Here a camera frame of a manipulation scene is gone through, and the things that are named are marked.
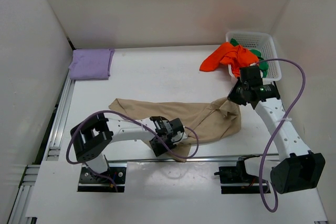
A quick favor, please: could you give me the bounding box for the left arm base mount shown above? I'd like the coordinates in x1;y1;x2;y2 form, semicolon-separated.
77;163;127;193

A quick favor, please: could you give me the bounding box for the aluminium frame rail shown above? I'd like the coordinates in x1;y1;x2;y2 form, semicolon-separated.
7;77;329;224

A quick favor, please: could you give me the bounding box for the white plastic basket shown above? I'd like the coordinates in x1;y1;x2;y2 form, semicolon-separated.
226;31;282;84

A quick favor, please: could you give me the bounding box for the purple t shirt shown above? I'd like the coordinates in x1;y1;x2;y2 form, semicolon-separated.
69;49;115;80

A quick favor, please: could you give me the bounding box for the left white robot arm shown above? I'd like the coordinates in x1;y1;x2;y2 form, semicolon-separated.
70;111;187;174

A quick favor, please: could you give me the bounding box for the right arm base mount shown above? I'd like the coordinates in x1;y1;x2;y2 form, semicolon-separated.
214;155;260;195

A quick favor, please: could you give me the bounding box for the beige t shirt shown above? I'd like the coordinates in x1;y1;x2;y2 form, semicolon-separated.
108;97;242;162

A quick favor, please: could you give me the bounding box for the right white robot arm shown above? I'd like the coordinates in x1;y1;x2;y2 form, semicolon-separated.
227;66;326;194

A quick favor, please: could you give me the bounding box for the green t shirt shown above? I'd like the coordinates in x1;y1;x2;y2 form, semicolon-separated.
229;38;269;78

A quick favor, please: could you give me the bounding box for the orange t shirt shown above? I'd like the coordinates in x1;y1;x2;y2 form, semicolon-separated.
199;42;259;78

